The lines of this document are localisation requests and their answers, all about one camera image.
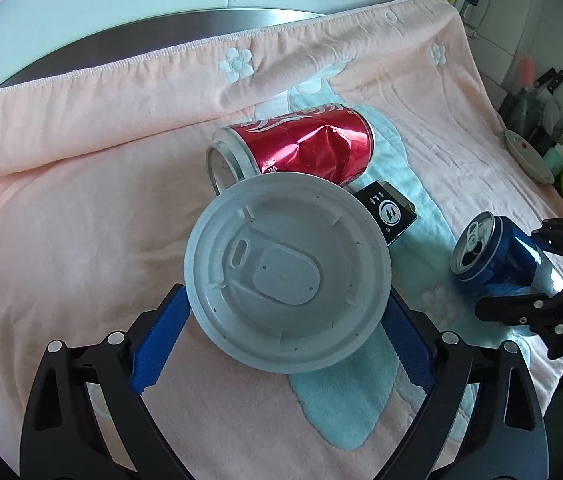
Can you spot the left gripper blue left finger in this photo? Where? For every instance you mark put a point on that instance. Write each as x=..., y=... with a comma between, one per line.
x=154, y=335

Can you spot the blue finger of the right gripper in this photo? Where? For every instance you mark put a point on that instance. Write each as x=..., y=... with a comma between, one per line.
x=547, y=239
x=525, y=313

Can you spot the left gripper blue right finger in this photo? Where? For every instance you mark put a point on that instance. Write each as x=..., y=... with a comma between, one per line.
x=411, y=347

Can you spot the blue beverage can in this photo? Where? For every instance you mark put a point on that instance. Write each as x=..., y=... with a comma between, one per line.
x=493, y=257

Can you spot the black glue box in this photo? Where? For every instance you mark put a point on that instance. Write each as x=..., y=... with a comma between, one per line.
x=392, y=211

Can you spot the white plastic lid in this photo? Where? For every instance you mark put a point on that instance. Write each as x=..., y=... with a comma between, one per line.
x=287, y=273

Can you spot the crushed red cola can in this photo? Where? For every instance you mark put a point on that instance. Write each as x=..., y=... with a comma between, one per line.
x=331, y=141

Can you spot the white ceramic bowl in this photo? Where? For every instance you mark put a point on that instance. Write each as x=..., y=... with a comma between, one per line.
x=531, y=162

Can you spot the pink towel cloth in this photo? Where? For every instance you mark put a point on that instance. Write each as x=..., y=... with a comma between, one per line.
x=102, y=177

